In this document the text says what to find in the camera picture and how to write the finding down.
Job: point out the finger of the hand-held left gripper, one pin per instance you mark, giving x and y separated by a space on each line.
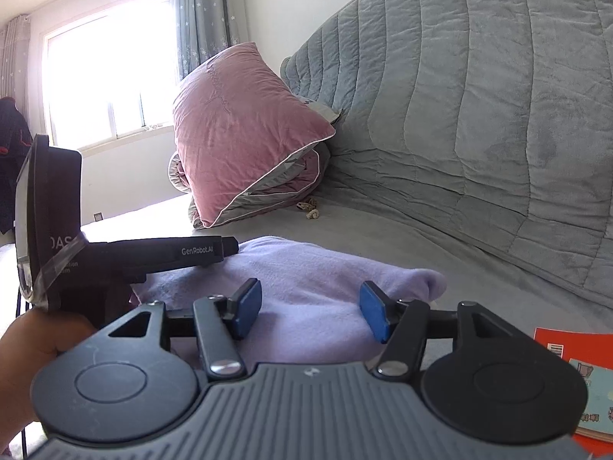
230 247

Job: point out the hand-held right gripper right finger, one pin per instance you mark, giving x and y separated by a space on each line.
376 311

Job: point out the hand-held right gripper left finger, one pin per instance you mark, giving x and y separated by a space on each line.
248 309

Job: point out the purple pants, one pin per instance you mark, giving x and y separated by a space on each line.
306 287

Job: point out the person's left hand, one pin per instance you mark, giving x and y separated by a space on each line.
28 350

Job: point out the dark hanging coat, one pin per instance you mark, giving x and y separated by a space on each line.
12 153

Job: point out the folded pink grey quilt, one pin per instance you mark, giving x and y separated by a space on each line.
287 187

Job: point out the small beige tassel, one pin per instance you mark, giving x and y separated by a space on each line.
309 210

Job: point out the pink pillow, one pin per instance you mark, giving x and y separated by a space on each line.
239 124

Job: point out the window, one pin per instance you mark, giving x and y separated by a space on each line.
105 67

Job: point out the grey star-print curtain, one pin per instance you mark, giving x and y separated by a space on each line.
206 14
14 57

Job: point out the red booklet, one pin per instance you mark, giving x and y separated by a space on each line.
550 342

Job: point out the grey quilted headboard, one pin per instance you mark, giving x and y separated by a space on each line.
469 105

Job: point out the light blue picture card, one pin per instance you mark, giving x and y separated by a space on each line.
594 393

